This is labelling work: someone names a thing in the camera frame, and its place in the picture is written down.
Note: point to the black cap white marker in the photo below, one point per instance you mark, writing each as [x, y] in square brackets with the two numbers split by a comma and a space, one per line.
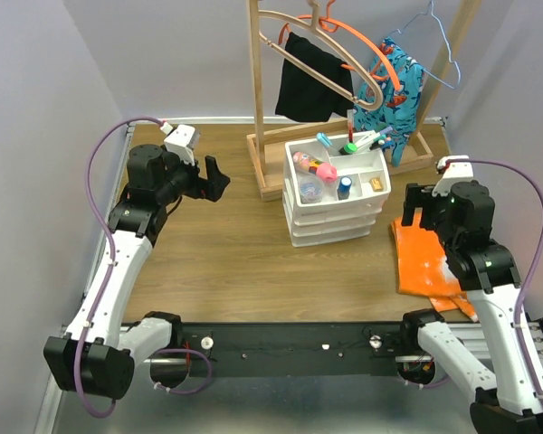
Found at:
[377, 145]

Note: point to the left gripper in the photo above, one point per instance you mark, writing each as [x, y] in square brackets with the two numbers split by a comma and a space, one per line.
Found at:
[211, 188]

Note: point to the beige wooden hanger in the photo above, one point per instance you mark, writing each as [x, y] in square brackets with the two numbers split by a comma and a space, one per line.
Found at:
[319, 77]

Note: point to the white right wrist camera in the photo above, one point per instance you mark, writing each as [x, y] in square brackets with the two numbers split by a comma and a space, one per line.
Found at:
[453, 169]

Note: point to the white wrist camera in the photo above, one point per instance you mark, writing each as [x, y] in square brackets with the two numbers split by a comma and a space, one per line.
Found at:
[181, 140]
[453, 169]

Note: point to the orange white tie-dye cloth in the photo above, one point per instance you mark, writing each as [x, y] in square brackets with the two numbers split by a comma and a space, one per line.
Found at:
[423, 271]

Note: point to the black green highlighter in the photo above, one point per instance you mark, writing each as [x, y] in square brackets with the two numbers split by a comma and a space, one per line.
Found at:
[348, 149]

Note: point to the blue cap clear tube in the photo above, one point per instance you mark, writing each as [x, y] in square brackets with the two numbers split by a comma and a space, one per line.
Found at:
[344, 187]

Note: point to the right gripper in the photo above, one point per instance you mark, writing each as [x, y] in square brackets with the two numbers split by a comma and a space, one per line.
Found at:
[414, 193]

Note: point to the white plastic drawer organizer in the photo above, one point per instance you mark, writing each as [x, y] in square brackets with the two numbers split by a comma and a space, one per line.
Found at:
[332, 220]

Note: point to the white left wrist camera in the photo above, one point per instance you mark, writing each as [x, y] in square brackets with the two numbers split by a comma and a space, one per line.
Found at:
[181, 140]

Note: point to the red pen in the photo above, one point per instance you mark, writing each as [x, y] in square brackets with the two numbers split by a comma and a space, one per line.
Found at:
[350, 123]

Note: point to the small yellow eraser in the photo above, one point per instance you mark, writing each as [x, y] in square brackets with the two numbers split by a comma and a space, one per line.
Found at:
[376, 184]

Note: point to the wooden clothes rack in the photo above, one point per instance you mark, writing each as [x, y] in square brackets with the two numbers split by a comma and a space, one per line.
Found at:
[265, 147]

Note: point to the black shorts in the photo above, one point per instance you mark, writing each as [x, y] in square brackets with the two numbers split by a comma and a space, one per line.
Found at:
[301, 97]

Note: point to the blue fish print garment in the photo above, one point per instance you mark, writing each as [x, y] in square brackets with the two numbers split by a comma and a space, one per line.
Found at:
[399, 107]

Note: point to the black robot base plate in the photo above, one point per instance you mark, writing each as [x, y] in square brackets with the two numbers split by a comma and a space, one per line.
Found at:
[242, 350]

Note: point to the pink lid pencil tube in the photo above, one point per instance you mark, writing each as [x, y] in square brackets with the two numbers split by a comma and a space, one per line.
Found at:
[307, 164]

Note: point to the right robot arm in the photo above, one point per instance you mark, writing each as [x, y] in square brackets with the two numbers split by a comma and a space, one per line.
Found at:
[508, 397]

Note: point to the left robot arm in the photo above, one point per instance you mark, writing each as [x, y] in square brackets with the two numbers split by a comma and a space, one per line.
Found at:
[93, 356]

